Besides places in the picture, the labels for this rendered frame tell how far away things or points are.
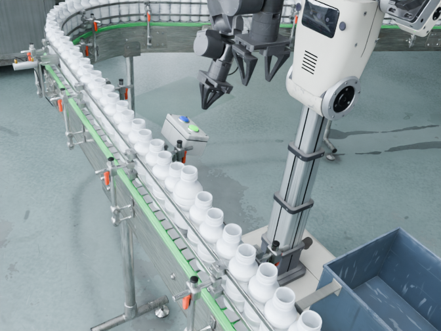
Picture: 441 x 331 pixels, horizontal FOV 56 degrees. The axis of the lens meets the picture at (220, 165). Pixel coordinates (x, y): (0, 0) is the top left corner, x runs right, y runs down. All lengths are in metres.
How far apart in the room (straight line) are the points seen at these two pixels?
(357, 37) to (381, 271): 0.73
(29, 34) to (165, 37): 1.89
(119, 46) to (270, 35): 1.75
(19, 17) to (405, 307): 3.67
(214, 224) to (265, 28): 0.41
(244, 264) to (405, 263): 0.68
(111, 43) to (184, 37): 0.43
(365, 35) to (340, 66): 0.11
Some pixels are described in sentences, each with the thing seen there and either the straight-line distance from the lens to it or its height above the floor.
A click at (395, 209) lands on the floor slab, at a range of 3.05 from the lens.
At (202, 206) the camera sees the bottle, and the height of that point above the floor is 1.15.
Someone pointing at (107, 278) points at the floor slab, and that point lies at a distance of 2.29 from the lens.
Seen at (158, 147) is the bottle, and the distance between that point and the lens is 1.09.
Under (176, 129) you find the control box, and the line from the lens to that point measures 1.28.
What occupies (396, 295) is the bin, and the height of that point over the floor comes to 0.73.
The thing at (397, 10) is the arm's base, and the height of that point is 1.50.
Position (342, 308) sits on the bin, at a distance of 1.17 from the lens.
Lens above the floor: 1.77
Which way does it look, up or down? 36 degrees down
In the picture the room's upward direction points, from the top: 6 degrees clockwise
